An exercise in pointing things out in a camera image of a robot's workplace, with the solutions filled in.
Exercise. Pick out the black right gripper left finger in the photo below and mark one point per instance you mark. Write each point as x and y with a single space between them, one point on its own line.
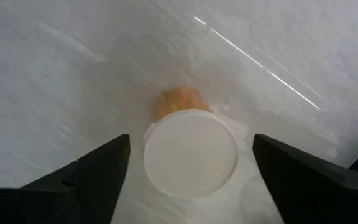
104 174

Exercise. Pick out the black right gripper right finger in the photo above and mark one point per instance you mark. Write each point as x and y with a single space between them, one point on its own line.
297 186

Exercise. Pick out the orange bottle with white cap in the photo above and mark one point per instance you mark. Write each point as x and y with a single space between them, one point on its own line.
191 155

